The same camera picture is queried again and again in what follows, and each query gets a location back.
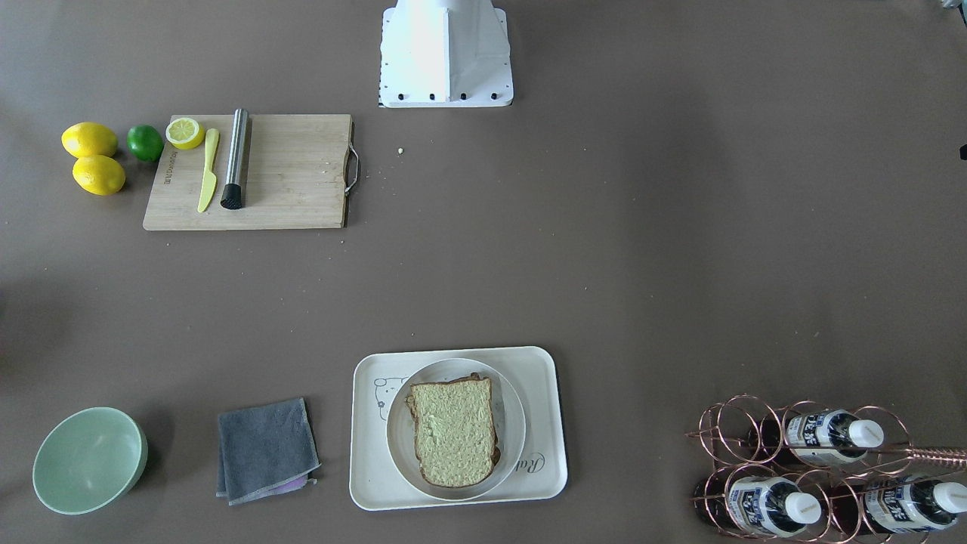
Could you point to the steel muddler black tip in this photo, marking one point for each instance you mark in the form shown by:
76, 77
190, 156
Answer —
232, 191

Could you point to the grey folded cloth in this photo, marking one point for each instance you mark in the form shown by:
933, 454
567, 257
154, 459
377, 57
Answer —
265, 451

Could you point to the tea bottle front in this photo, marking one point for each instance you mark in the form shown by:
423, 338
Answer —
827, 438

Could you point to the tea bottle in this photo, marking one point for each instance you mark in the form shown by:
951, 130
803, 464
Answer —
913, 504
756, 506
827, 438

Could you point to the copper wire bottle rack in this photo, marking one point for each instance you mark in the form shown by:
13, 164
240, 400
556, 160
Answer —
723, 427

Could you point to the halved lemon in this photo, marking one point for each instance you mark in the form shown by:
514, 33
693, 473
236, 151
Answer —
185, 133

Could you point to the bread slice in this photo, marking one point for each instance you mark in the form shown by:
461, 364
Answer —
412, 412
453, 431

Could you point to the wooden cutting board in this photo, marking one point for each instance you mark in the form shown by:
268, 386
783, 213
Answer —
296, 174

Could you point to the green lime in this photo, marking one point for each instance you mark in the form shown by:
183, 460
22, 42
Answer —
145, 143

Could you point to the whole yellow lemon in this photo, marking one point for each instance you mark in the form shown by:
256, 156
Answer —
88, 139
99, 175

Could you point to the yellow plastic knife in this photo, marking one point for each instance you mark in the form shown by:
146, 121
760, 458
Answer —
209, 179

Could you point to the white plate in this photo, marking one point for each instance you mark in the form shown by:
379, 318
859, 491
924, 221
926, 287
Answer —
456, 429

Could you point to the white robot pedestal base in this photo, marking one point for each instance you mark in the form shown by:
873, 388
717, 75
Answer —
439, 54

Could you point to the green bowl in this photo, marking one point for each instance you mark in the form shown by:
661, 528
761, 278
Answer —
89, 460

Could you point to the cream rabbit tray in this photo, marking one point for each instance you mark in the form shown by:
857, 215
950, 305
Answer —
538, 472

